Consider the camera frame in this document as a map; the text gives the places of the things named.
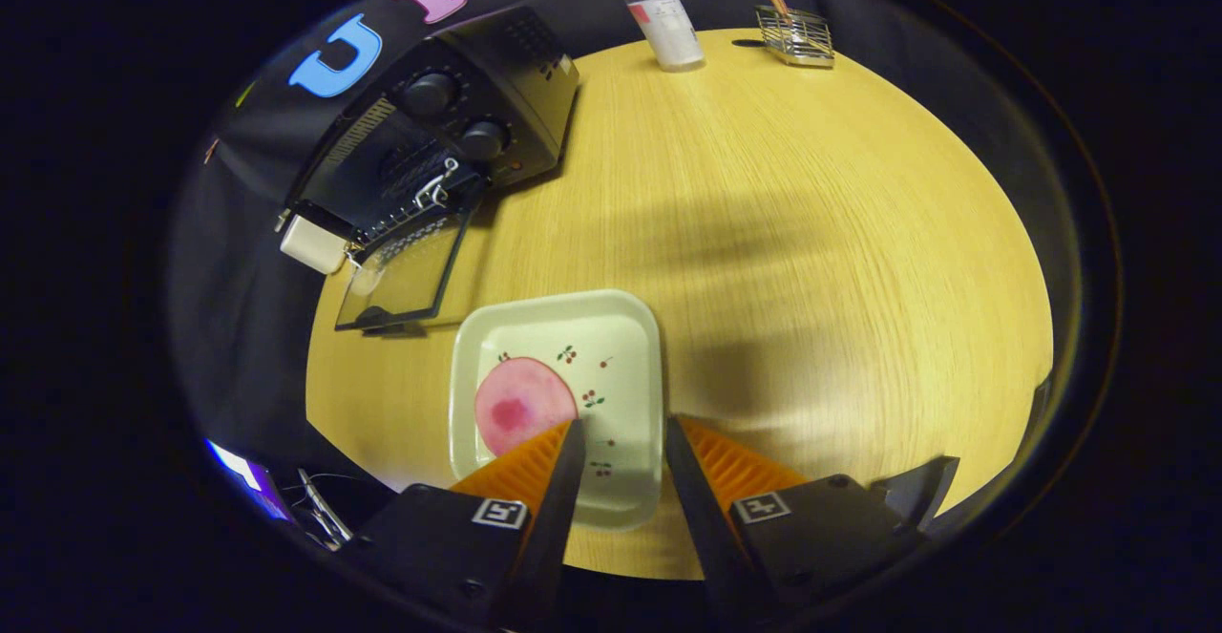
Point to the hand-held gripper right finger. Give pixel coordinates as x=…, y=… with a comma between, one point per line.
x=697, y=518

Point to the white bread toaster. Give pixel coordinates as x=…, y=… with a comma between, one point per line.
x=313, y=243

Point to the square white patterned plate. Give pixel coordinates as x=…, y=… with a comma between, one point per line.
x=611, y=347

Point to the pink round food slice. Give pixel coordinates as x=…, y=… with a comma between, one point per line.
x=520, y=404

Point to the small tan stick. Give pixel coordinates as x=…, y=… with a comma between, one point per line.
x=777, y=3

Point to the black toaster oven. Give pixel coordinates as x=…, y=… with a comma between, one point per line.
x=516, y=70

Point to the black backdrop cloth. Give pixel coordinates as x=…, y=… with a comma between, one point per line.
x=248, y=347

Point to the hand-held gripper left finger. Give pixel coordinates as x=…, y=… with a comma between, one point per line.
x=558, y=518

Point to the clear plastic bottle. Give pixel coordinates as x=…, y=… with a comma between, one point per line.
x=668, y=31

